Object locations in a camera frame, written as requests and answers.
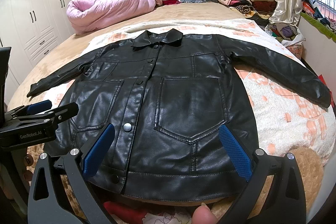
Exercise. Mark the pink rolled quilt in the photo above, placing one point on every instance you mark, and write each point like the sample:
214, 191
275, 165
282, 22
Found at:
92, 15

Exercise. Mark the black leather jacket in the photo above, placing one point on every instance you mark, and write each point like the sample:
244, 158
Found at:
168, 113

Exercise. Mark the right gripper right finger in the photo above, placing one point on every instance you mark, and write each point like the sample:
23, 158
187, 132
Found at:
285, 201

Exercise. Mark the red garment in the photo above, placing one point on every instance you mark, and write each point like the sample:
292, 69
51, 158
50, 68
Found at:
127, 214

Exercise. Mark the bag of clothes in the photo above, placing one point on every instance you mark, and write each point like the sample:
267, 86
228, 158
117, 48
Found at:
286, 34

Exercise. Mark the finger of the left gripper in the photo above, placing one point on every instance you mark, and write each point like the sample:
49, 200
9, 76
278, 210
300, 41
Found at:
61, 113
31, 109

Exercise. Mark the tan bed sheet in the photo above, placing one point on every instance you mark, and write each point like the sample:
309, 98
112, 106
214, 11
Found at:
78, 37

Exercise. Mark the clothes along window sill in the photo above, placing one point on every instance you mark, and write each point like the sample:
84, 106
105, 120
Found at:
312, 13

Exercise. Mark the right hand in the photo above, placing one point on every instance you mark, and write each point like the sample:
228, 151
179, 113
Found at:
203, 215

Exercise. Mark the white wardrobe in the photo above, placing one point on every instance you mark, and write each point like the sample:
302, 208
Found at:
32, 28

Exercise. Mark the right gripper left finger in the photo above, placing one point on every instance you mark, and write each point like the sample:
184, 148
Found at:
48, 202

